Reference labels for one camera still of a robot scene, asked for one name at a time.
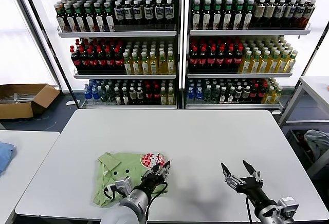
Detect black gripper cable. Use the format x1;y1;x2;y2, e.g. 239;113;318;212
245;195;254;224
143;181;169;224

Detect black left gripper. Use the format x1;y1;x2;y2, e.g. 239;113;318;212
140;160;172;196

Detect green polo shirt with print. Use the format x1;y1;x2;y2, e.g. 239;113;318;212
92;151;171;208

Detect black left camera cable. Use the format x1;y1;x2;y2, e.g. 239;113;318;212
103;184;121;199

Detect folded blue cloth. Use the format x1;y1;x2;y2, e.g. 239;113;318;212
0;141;17;175

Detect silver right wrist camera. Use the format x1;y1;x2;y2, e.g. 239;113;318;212
276;196;299;217

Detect dark tea bottle green cap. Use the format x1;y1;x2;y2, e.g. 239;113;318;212
223;0;234;31
202;0;213;31
94;2;106;32
104;2;116;32
243;0;255;31
84;2;96;32
73;2;87;32
212;0;224;31
56;3;67;32
64;3;77;32
191;0;203;31
233;0;245;31

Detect grey blue garment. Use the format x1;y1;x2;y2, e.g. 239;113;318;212
303;129;329;169

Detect open cardboard box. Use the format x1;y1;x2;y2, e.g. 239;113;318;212
0;83;61;120

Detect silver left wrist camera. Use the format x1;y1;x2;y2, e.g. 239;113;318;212
113;176;134;196

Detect grey metal frame table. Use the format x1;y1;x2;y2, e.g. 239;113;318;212
278;76;329;180

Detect grey metal shelf rack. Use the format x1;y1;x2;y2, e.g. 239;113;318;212
40;0;185;110
184;0;329;111

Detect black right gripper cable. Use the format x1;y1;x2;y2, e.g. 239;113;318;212
245;195;254;224

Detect dark green drink bottle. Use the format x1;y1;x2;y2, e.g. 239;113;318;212
99;86;108;103
203;85;212;103
106;86;116;103
212;85;221;103

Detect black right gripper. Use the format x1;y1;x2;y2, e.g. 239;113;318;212
221;160;271;209

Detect dark drink bottle blue label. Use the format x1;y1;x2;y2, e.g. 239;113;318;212
293;0;306;28
164;0;175;26
154;0;165;26
133;0;143;26
114;0;125;26
302;0;316;29
273;0;286;28
123;0;134;26
143;0;154;26
284;0;297;28

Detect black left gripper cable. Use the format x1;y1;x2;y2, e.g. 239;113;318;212
143;181;169;224

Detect silver metal parts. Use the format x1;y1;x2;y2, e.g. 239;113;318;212
0;92;33;104

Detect cola bottle red cap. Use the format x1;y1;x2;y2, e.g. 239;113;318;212
258;83;267;100
189;46;199;70
145;85;154;104
225;46;234;70
97;48;107;72
88;48;98;72
198;46;208;70
215;46;226;70
233;46;244;70
79;48;89;72
105;48;116;72
71;48;81;72
114;48;124;72
207;46;216;70
153;85;161;104
249;84;259;100

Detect dark drink bottle beige label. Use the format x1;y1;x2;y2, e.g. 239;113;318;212
253;0;267;28
264;0;277;28

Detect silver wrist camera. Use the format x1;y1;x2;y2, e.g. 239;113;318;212
113;176;134;196
276;196;299;217

